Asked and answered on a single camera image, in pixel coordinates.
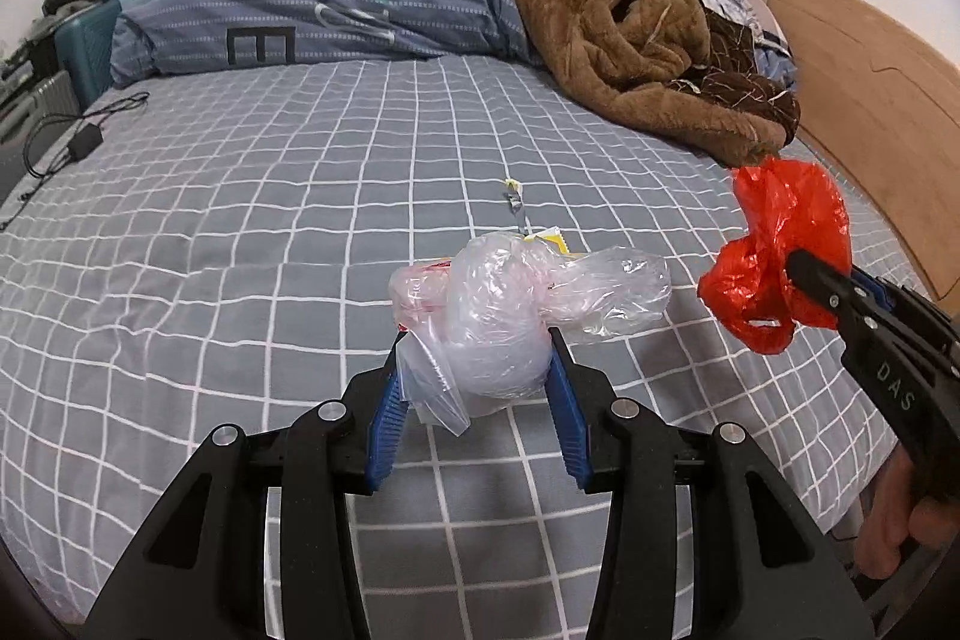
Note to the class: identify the grey grid bed sheet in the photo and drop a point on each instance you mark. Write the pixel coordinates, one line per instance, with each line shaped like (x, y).
(262, 235)

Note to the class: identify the silver suitcase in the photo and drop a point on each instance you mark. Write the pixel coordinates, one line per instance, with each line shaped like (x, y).
(34, 104)

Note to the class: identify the wooden headboard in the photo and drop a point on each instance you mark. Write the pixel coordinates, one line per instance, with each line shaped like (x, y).
(862, 85)

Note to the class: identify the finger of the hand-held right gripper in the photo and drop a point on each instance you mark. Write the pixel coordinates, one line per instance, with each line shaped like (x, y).
(821, 291)
(874, 291)

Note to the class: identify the teal suitcase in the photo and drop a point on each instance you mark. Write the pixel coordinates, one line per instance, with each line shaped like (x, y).
(90, 48)

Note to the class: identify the clear plastic bag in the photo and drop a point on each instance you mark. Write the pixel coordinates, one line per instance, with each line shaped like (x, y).
(495, 325)

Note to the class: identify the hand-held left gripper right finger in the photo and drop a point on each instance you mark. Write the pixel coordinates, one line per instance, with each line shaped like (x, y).
(570, 430)

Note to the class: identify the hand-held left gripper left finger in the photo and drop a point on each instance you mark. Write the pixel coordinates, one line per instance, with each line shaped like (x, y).
(386, 422)

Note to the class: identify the yellow snack wrapper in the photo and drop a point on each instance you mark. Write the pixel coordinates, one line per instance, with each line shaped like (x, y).
(551, 239)

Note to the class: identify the person's right hand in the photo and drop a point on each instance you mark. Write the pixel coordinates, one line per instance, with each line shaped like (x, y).
(885, 512)

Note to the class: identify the small yellow wrapper scrap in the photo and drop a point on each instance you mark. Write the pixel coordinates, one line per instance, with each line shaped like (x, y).
(514, 194)

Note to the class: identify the brown fleece blanket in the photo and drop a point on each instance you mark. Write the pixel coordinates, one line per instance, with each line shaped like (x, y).
(600, 33)

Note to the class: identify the red plastic bag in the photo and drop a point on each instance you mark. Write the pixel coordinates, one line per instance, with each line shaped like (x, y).
(780, 212)

